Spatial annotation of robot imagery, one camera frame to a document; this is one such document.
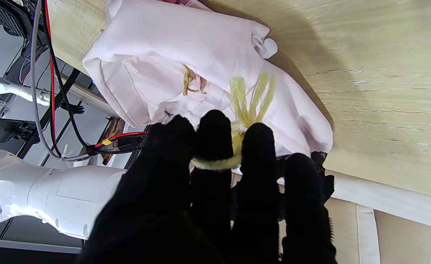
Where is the tan zipper charm loop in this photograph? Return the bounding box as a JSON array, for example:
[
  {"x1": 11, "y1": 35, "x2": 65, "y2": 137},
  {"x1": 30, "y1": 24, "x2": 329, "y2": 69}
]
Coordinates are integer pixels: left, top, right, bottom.
[{"x1": 182, "y1": 64, "x2": 208, "y2": 96}]

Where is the black metal stand frame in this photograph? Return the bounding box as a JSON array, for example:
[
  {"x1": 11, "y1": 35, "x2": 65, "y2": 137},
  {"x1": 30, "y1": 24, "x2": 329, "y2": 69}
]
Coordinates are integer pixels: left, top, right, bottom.
[{"x1": 0, "y1": 68, "x2": 82, "y2": 158}]

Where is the pale pink backpack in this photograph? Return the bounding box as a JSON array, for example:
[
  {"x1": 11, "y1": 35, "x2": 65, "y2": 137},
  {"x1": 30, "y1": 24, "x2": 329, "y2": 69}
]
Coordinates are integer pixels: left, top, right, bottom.
[{"x1": 83, "y1": 0, "x2": 334, "y2": 158}]

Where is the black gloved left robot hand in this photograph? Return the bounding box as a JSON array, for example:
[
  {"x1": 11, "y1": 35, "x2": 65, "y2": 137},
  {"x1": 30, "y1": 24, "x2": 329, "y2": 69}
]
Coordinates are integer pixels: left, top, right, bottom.
[{"x1": 77, "y1": 109, "x2": 337, "y2": 264}]

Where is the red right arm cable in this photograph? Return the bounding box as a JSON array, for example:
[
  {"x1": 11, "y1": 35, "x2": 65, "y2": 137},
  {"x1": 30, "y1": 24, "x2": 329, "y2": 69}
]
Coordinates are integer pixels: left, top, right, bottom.
[{"x1": 43, "y1": 0, "x2": 150, "y2": 149}]

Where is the grey right arm cable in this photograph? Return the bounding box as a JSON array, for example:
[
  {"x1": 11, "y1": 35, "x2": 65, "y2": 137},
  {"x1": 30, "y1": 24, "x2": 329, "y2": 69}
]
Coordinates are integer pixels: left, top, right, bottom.
[{"x1": 30, "y1": 0, "x2": 91, "y2": 162}]

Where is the white stand tube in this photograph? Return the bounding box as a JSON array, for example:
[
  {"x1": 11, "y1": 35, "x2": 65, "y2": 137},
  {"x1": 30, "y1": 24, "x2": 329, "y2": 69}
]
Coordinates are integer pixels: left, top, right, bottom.
[{"x1": 0, "y1": 77, "x2": 51, "y2": 124}]

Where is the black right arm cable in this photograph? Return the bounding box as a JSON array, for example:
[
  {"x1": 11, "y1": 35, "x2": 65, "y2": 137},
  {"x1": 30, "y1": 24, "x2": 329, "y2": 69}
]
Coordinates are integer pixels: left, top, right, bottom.
[{"x1": 45, "y1": 22, "x2": 146, "y2": 156}]

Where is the beige sofa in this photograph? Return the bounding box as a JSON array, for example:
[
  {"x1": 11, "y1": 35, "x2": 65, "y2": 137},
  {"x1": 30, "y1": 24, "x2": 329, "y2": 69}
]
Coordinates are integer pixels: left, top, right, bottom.
[{"x1": 232, "y1": 169, "x2": 431, "y2": 264}]

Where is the yellow zipper pull cord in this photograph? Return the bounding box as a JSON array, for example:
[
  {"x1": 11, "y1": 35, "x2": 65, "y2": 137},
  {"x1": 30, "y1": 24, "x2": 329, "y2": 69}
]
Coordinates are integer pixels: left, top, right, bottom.
[{"x1": 190, "y1": 73, "x2": 279, "y2": 171}]

